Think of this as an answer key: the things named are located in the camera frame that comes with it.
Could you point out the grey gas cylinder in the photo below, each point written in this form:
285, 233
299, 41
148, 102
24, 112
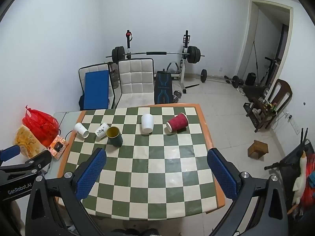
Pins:
114, 78

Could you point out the white power strip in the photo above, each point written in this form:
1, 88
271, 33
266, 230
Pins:
294, 125

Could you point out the black dumbbell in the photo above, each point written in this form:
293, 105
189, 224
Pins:
235, 80

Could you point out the red plastic bag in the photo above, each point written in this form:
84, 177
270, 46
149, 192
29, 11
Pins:
40, 125

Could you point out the red ribbed paper cup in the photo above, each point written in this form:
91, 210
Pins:
178, 124

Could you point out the dark green cup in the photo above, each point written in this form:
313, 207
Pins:
115, 139

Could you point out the white plastic cup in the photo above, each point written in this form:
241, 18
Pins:
147, 124

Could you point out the white cup with figure print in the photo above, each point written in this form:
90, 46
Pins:
101, 131

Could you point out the orange smartwatch box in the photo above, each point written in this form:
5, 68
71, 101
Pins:
57, 147

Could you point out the white barbell rack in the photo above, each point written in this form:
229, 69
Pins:
183, 61

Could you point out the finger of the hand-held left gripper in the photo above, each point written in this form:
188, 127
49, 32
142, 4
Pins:
9, 152
40, 159

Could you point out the black weight bench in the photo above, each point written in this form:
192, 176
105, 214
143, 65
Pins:
162, 88

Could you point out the yellow plastic bag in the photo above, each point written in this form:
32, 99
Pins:
27, 142

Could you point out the black router antennas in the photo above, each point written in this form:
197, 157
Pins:
302, 135

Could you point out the white door frame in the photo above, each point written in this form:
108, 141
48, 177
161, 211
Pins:
248, 29

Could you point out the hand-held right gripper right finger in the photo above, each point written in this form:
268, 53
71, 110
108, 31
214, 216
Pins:
222, 174

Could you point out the black bag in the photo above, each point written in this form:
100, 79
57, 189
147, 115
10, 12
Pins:
250, 79

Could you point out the black metal bar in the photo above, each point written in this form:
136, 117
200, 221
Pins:
192, 86

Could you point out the chrome dumbbell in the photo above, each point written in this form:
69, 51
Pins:
177, 96

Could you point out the long barbell with black plates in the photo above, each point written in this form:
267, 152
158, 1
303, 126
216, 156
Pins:
118, 53

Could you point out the plain white paper cup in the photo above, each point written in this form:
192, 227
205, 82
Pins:
81, 129

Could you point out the blue mat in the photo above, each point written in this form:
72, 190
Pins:
96, 91

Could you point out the green checkered table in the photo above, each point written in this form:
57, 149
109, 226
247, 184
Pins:
147, 164

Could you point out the dark wooden chair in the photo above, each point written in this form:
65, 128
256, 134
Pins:
283, 91

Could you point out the short barbell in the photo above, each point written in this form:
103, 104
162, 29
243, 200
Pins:
203, 75

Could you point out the white goose plush toy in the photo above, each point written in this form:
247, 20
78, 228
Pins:
300, 179

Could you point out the white padded chair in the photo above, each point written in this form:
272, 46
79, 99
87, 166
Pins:
82, 72
135, 78

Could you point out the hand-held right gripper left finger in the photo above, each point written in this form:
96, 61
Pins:
90, 174

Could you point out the small wooden stool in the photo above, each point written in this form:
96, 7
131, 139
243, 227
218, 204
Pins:
257, 149

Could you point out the red cloth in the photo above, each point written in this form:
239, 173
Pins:
309, 196

